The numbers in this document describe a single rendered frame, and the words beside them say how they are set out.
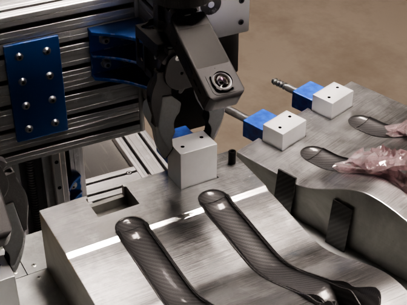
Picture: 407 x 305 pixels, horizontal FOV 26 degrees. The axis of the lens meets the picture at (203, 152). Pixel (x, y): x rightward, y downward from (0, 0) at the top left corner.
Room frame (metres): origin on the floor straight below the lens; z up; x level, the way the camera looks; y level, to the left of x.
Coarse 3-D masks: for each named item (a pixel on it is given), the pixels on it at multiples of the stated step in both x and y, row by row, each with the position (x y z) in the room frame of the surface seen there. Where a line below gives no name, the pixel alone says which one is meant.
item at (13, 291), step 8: (0, 256) 0.65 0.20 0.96; (0, 264) 0.64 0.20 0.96; (0, 272) 0.63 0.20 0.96; (8, 272) 0.63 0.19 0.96; (0, 280) 0.61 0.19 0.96; (8, 280) 0.62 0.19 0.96; (0, 288) 0.61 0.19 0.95; (8, 288) 0.62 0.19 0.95; (16, 288) 0.62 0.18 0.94; (0, 296) 0.61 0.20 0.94; (8, 296) 0.62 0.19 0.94; (16, 296) 0.62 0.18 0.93; (0, 304) 0.61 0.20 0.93; (8, 304) 0.62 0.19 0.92; (16, 304) 0.62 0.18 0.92
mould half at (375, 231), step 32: (384, 96) 1.11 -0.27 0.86; (320, 128) 1.03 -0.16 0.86; (352, 128) 1.03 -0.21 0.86; (256, 160) 0.95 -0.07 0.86; (288, 160) 0.95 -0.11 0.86; (320, 192) 0.87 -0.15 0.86; (352, 192) 0.84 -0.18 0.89; (384, 192) 0.83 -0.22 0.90; (320, 224) 0.87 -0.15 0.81; (352, 224) 0.84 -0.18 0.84; (384, 224) 0.81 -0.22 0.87; (384, 256) 0.80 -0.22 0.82
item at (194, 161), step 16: (176, 128) 0.92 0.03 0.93; (176, 144) 0.87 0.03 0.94; (192, 144) 0.87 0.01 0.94; (208, 144) 0.87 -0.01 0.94; (176, 160) 0.85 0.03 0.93; (192, 160) 0.85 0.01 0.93; (208, 160) 0.86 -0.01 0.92; (176, 176) 0.85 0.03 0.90; (192, 176) 0.85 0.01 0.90; (208, 176) 0.86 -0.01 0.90
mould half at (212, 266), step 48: (144, 192) 0.84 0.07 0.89; (192, 192) 0.84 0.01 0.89; (240, 192) 0.84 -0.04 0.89; (48, 240) 0.78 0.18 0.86; (96, 240) 0.75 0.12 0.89; (192, 240) 0.76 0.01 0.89; (288, 240) 0.76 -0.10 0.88; (96, 288) 0.68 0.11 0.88; (144, 288) 0.68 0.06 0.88; (240, 288) 0.67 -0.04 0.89; (384, 288) 0.63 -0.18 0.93
